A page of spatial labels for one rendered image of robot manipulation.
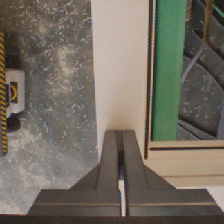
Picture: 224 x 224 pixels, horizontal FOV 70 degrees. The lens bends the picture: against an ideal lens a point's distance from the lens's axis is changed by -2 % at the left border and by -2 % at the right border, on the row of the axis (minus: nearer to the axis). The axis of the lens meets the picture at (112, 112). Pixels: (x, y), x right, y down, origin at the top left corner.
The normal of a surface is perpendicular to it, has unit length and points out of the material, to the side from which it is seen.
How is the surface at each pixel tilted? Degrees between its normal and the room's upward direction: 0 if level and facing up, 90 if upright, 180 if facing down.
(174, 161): 90
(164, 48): 0
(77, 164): 0
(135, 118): 0
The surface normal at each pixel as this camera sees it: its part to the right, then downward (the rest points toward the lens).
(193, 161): -0.02, -0.96
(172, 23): -0.03, 0.27
